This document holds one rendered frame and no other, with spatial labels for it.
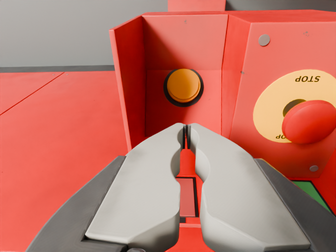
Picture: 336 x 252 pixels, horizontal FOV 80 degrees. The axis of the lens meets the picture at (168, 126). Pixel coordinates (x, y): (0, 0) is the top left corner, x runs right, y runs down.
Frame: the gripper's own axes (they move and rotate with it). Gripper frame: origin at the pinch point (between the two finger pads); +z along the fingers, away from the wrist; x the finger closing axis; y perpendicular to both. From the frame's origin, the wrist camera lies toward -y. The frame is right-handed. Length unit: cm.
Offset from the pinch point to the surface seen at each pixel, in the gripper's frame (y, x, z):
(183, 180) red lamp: 9.6, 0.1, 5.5
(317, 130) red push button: 1.8, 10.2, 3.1
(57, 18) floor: -7, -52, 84
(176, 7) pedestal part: -10, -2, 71
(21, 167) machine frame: 18.5, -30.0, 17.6
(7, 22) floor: -6, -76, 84
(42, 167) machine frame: 18.4, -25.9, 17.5
